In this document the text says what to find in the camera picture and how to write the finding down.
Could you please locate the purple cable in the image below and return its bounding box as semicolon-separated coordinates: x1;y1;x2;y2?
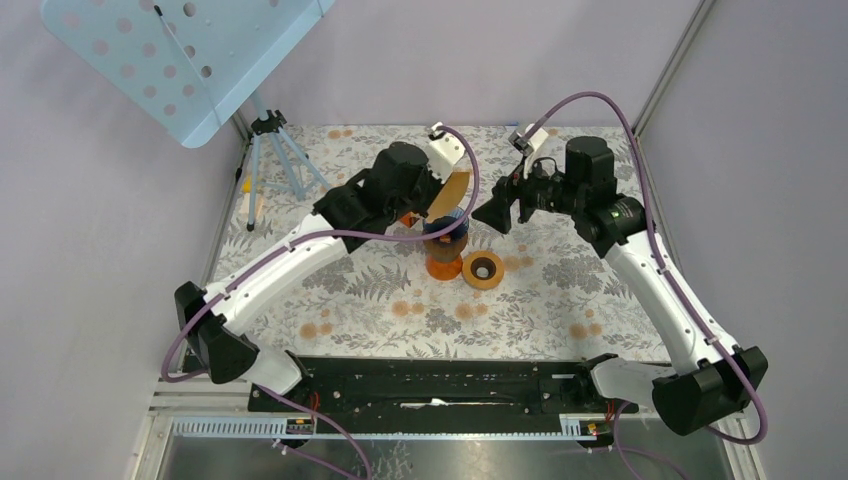
523;91;770;480
160;125;482;480

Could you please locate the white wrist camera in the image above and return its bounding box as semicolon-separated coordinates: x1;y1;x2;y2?
509;123;549;179
423;122;466;184

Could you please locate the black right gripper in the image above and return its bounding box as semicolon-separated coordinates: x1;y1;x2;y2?
471;151;585;235

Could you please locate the light blue music stand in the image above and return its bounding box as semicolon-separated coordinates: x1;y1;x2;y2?
40;0;333;200

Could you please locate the blue glass dripper cone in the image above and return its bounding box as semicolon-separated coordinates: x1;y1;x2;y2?
423;207;469;244

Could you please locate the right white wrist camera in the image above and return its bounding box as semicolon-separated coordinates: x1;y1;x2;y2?
509;123;549;179

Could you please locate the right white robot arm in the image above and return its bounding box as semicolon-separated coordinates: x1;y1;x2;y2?
472;136;768;436

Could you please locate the orange coffee filter box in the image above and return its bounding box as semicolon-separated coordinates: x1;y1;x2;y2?
397;212;423;229

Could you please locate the orange glass carafe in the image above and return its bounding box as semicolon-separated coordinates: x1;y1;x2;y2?
425;254;463;281

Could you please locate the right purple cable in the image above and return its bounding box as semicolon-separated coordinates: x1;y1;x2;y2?
523;91;770;480

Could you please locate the light wooden dripper ring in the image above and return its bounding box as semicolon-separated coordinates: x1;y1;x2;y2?
460;249;505;291

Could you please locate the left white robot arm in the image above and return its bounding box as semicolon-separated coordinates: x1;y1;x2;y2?
174;141;465;411

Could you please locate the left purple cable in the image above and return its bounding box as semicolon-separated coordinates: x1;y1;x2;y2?
160;125;482;480

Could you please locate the floral tablecloth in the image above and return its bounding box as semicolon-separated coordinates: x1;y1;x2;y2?
212;125;669;362

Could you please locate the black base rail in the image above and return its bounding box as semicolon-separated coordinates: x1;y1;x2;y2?
285;356;621;435

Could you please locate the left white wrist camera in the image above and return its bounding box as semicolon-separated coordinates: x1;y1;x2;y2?
423;122;466;184

